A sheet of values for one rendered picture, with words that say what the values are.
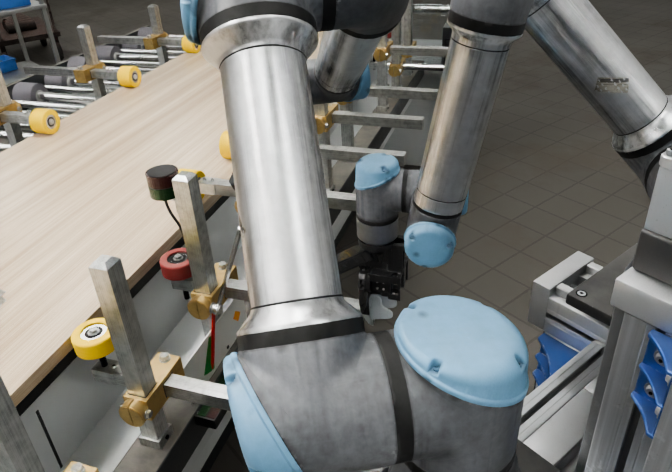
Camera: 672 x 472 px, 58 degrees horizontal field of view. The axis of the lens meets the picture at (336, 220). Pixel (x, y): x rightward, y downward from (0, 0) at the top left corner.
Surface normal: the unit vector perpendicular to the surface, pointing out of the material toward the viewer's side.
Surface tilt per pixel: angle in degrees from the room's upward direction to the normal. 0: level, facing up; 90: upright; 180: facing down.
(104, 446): 0
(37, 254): 0
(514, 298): 0
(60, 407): 90
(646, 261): 90
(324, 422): 56
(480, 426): 90
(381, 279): 90
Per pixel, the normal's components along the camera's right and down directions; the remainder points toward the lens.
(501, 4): 0.00, 0.39
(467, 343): 0.08, -0.87
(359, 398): 0.08, -0.27
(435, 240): -0.19, 0.52
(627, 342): -0.78, 0.36
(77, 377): 0.95, 0.12
